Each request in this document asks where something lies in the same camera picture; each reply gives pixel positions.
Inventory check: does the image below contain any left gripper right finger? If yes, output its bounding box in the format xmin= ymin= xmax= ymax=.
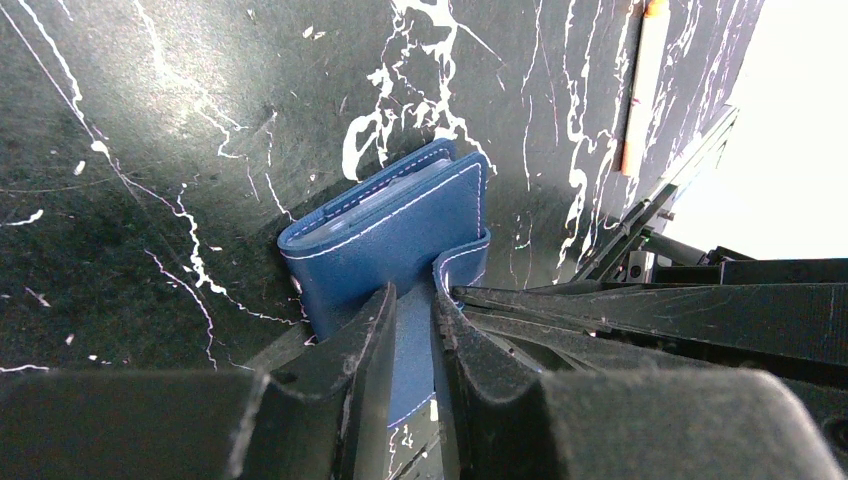
xmin=432 ymin=286 xmax=845 ymax=479

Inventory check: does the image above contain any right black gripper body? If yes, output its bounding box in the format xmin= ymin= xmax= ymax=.
xmin=649 ymin=246 xmax=847 ymax=286

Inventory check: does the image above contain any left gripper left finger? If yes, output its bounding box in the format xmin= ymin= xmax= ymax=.
xmin=1 ymin=284 xmax=396 ymax=479

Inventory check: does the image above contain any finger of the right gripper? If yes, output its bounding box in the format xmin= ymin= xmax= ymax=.
xmin=465 ymin=311 xmax=716 ymax=375
xmin=452 ymin=283 xmax=847 ymax=368

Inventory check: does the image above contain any blue leather card holder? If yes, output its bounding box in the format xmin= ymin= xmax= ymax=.
xmin=277 ymin=139 xmax=491 ymax=428

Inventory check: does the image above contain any white orange pen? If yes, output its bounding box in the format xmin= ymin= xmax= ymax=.
xmin=621 ymin=0 xmax=671 ymax=178

